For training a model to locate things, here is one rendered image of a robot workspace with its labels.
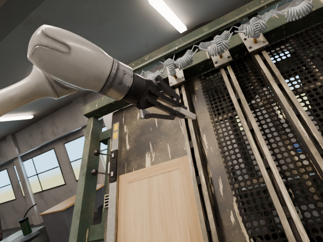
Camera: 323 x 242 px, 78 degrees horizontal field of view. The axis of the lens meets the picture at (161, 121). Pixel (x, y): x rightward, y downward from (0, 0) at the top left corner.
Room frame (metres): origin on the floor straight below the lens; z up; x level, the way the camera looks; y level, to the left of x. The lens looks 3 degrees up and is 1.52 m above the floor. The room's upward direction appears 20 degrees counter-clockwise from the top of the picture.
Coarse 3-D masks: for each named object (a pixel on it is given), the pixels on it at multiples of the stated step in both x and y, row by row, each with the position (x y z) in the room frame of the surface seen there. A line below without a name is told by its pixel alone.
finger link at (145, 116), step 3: (147, 114) 0.52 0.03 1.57; (150, 114) 0.53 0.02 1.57; (153, 114) 0.53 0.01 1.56; (156, 114) 0.54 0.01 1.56; (159, 114) 0.54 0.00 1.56; (162, 114) 0.55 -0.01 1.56; (144, 117) 0.52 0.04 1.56; (147, 117) 0.52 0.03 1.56; (150, 117) 0.53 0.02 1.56; (153, 117) 0.54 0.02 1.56; (156, 117) 0.54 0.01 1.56; (159, 117) 0.55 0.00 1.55; (162, 117) 0.55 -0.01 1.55; (165, 117) 0.56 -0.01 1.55; (168, 117) 0.56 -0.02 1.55; (171, 117) 0.57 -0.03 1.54
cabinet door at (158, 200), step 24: (144, 168) 1.14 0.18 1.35; (168, 168) 1.07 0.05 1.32; (120, 192) 1.14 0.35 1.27; (144, 192) 1.07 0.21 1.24; (168, 192) 1.01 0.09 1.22; (192, 192) 0.95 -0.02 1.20; (120, 216) 1.07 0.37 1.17; (144, 216) 1.01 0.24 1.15; (168, 216) 0.96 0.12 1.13; (192, 216) 0.91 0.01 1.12; (120, 240) 1.01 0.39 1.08; (144, 240) 0.96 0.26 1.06; (168, 240) 0.91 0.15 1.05; (192, 240) 0.86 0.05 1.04
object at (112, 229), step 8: (120, 128) 1.38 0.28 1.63; (112, 136) 1.35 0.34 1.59; (120, 136) 1.35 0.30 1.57; (112, 144) 1.31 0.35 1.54; (120, 144) 1.32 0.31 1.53; (120, 152) 1.29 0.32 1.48; (120, 160) 1.26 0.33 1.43; (120, 168) 1.23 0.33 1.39; (112, 184) 1.16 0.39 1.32; (112, 192) 1.14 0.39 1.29; (112, 200) 1.11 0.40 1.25; (112, 208) 1.09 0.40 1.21; (112, 216) 1.06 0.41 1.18; (112, 224) 1.04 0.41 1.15; (112, 232) 1.02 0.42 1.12; (112, 240) 1.00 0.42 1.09
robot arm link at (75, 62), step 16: (48, 32) 0.36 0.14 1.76; (64, 32) 0.38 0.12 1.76; (32, 48) 0.36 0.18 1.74; (48, 48) 0.36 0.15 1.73; (64, 48) 0.37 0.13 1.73; (80, 48) 0.39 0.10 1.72; (96, 48) 0.41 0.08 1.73; (48, 64) 0.38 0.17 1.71; (64, 64) 0.38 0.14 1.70; (80, 64) 0.39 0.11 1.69; (96, 64) 0.41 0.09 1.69; (112, 64) 0.43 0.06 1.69; (64, 80) 0.41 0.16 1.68; (80, 80) 0.41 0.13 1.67; (96, 80) 0.42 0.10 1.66
